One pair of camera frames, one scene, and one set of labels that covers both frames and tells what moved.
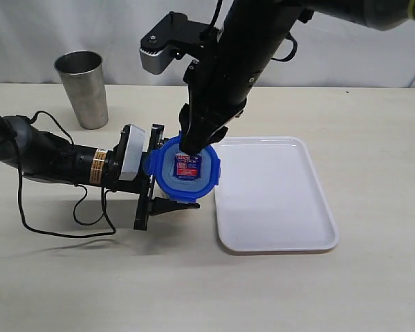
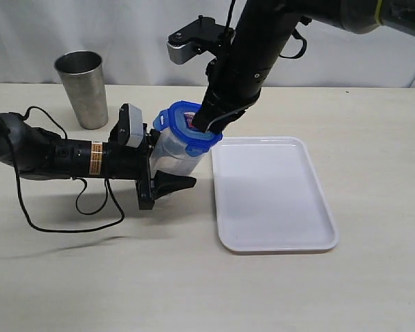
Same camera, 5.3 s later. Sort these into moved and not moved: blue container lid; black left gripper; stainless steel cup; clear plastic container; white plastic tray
Moved: clear plastic container; black left gripper; blue container lid
Not moved: stainless steel cup; white plastic tray
